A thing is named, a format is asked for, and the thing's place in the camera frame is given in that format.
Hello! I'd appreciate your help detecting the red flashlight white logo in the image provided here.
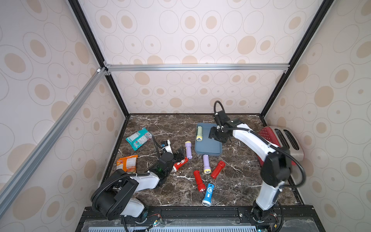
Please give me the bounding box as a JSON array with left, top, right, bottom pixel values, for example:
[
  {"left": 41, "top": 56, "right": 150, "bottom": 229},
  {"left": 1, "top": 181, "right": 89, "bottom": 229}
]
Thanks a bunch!
[{"left": 173, "top": 157, "right": 189, "bottom": 172}]

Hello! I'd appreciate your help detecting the purple flashlight yellow head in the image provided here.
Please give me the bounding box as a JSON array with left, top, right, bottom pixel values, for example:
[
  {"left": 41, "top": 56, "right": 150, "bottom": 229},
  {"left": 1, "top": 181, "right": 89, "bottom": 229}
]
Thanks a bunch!
[
  {"left": 203, "top": 155, "right": 212, "bottom": 175},
  {"left": 185, "top": 141, "right": 193, "bottom": 160}
]

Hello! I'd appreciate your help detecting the light green flashlight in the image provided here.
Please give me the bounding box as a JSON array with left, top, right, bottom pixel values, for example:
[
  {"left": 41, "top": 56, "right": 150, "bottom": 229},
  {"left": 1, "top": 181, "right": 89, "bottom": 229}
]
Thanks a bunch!
[{"left": 196, "top": 126, "right": 203, "bottom": 142}]

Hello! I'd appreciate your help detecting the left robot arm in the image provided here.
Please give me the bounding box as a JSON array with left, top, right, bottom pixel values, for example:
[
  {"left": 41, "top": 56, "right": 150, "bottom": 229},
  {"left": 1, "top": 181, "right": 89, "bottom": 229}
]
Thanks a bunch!
[{"left": 90, "top": 148, "right": 186, "bottom": 222}]

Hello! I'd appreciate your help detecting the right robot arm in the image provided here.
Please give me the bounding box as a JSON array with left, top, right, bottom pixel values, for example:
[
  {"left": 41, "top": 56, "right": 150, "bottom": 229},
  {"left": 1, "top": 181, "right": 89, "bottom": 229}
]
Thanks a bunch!
[{"left": 209, "top": 110, "right": 306, "bottom": 223}]

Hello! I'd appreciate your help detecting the blue plastic storage box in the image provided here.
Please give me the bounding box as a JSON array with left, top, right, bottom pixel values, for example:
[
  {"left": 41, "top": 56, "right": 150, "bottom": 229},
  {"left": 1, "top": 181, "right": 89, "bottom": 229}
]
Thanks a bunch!
[{"left": 194, "top": 123, "right": 222, "bottom": 157}]

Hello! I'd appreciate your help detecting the orange snack packet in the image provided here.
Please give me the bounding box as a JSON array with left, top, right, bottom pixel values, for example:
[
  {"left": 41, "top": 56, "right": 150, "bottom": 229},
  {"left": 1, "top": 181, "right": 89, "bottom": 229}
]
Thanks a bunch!
[{"left": 117, "top": 155, "right": 138, "bottom": 173}]

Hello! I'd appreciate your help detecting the teal snack packet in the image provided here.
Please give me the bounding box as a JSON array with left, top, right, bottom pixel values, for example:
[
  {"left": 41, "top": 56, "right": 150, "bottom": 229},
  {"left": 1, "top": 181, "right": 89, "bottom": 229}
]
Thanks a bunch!
[{"left": 126, "top": 128, "right": 152, "bottom": 151}]

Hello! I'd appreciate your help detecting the blue flashlight white logo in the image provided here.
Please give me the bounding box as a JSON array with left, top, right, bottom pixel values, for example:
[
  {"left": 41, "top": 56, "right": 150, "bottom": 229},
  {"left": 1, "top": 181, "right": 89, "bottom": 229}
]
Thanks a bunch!
[{"left": 202, "top": 183, "right": 214, "bottom": 207}]

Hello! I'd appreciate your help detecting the red and silver toaster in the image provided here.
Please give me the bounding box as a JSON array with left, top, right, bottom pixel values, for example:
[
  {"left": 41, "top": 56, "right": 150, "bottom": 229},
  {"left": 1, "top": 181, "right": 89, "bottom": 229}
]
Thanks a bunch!
[{"left": 259, "top": 126, "right": 304, "bottom": 161}]

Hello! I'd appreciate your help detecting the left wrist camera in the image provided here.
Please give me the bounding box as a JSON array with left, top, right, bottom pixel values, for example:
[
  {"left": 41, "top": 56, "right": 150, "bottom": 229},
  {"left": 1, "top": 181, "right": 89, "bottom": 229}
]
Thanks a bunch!
[{"left": 160, "top": 140, "right": 173, "bottom": 154}]

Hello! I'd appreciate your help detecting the horizontal aluminium rail back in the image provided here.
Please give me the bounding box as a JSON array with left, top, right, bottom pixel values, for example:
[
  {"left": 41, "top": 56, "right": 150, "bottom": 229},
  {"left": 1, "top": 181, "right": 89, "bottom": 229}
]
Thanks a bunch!
[{"left": 106, "top": 63, "right": 290, "bottom": 72}]

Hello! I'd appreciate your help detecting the black front base frame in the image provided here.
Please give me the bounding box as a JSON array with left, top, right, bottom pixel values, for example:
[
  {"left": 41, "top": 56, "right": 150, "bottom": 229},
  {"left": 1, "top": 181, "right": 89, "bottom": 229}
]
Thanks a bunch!
[{"left": 76, "top": 206, "right": 325, "bottom": 232}]

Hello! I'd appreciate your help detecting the diagonal aluminium rail left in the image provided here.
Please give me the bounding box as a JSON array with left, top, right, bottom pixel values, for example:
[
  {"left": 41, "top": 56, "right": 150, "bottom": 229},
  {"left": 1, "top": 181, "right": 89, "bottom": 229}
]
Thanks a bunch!
[{"left": 1, "top": 67, "right": 107, "bottom": 217}]

